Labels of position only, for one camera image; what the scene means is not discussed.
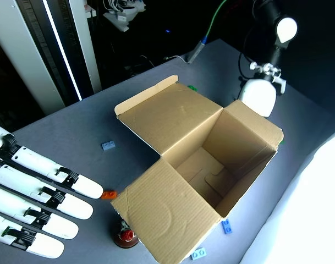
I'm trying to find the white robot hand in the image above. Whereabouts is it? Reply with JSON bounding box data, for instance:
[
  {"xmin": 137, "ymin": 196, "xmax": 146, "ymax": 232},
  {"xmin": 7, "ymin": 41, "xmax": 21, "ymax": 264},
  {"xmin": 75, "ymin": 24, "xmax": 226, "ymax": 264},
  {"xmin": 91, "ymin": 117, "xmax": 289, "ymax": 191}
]
[
  {"xmin": 237, "ymin": 79, "xmax": 277, "ymax": 118},
  {"xmin": 0, "ymin": 120, "xmax": 104, "ymax": 260}
]

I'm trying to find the chocolate strawberry toy cake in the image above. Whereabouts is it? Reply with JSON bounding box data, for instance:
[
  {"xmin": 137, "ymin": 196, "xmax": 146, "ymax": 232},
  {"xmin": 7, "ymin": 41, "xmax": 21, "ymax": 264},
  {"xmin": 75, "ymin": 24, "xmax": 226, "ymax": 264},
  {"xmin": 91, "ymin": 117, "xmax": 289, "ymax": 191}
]
[{"xmin": 113, "ymin": 219, "xmax": 140, "ymax": 249}]

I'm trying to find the brown cardboard box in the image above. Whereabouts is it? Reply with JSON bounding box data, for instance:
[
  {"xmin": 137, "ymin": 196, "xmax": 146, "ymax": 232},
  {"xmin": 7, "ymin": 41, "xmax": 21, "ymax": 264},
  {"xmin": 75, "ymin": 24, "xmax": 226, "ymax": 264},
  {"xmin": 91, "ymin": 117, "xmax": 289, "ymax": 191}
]
[{"xmin": 111, "ymin": 74, "xmax": 285, "ymax": 264}]

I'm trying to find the grey table cloth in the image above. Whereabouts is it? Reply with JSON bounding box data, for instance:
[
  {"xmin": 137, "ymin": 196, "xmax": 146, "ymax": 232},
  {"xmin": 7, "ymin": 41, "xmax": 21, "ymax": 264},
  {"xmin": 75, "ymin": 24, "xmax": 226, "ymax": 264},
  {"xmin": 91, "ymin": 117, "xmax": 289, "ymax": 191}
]
[{"xmin": 13, "ymin": 38, "xmax": 335, "ymax": 264}]

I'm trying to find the white backdrop sheet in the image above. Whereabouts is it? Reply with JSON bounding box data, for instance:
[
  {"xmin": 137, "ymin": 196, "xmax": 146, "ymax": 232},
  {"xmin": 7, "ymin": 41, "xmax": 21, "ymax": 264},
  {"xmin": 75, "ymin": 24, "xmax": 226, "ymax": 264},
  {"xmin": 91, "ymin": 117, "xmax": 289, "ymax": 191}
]
[{"xmin": 238, "ymin": 131, "xmax": 335, "ymax": 264}]

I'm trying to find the white light strip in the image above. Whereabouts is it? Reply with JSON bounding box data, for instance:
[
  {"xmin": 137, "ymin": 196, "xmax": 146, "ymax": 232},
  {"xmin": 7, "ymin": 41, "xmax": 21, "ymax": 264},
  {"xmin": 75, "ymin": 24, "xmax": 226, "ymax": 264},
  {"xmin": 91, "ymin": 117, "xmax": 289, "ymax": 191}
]
[{"xmin": 42, "ymin": 0, "xmax": 83, "ymax": 101}]

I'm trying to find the white cabinet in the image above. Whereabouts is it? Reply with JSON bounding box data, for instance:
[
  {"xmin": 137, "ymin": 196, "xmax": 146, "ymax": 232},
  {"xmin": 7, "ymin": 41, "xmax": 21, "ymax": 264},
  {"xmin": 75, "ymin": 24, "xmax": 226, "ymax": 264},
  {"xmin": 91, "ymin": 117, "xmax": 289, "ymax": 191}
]
[{"xmin": 0, "ymin": 0, "xmax": 102, "ymax": 116}]

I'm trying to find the green cable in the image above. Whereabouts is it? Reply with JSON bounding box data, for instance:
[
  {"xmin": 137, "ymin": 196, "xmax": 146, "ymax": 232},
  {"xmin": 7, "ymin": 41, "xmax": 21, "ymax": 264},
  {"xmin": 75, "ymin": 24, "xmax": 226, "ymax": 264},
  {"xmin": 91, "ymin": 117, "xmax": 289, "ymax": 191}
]
[{"xmin": 204, "ymin": 0, "xmax": 228, "ymax": 42}]

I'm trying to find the thin white cable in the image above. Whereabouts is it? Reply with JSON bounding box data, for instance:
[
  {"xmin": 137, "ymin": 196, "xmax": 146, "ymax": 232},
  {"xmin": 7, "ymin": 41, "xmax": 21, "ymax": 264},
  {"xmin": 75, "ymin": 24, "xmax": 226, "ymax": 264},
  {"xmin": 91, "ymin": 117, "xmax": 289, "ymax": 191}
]
[{"xmin": 163, "ymin": 54, "xmax": 189, "ymax": 63}]

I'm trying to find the white plastic bracket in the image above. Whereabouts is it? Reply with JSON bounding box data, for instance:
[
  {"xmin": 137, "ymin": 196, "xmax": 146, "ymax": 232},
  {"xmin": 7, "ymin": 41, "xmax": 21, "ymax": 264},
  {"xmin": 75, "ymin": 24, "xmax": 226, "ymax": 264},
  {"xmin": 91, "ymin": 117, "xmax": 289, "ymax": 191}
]
[{"xmin": 102, "ymin": 0, "xmax": 146, "ymax": 32}]

